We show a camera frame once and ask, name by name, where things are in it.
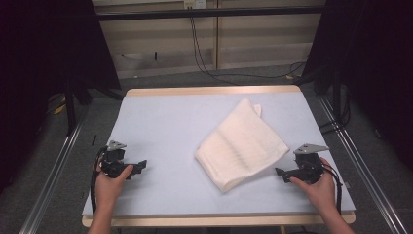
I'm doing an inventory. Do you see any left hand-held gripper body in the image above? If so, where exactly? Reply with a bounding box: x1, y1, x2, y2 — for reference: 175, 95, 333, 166
98, 139, 140, 180

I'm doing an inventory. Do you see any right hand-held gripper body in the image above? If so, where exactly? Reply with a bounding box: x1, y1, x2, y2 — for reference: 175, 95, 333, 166
293, 143, 330, 185

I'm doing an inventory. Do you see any white mesh laundry bag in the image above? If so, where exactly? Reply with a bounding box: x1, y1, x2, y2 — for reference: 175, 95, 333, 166
194, 97, 290, 194

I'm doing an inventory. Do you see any person's left hand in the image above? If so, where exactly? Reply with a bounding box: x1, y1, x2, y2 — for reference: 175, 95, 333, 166
94, 161, 134, 213

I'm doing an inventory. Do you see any person's right hand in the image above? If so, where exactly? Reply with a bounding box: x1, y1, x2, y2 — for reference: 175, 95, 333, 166
289, 157, 337, 215

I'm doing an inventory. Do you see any light blue table mat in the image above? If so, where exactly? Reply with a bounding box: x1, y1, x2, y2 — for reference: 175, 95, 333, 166
82, 91, 356, 217

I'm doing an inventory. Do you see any black stand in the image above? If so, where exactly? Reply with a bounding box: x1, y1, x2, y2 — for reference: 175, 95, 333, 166
63, 79, 78, 137
331, 62, 343, 125

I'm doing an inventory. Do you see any wooden table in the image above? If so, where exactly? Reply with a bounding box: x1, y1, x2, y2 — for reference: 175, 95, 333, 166
81, 84, 357, 228

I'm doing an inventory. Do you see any black curtain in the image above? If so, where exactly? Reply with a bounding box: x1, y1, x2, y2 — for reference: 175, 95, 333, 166
0, 0, 122, 194
303, 0, 413, 172

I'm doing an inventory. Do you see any black horizontal bar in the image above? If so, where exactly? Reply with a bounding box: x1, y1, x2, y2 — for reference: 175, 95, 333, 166
96, 5, 326, 22

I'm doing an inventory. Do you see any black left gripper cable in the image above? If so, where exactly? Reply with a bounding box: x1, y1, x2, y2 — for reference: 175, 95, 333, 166
90, 146, 109, 216

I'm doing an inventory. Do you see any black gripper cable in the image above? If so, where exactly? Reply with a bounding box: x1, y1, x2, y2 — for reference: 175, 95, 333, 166
320, 161, 344, 216
90, 146, 109, 216

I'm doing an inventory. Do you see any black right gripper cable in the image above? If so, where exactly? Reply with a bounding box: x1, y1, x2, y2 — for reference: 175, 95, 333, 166
320, 161, 344, 216

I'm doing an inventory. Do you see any metal floor rail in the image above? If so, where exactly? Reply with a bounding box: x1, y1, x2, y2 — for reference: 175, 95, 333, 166
19, 121, 83, 234
319, 97, 411, 234

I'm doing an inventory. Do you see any black floor cable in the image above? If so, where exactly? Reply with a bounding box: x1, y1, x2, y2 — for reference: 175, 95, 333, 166
189, 17, 307, 87

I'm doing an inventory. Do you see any white wall socket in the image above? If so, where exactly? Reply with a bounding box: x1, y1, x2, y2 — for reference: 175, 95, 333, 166
183, 0, 208, 10

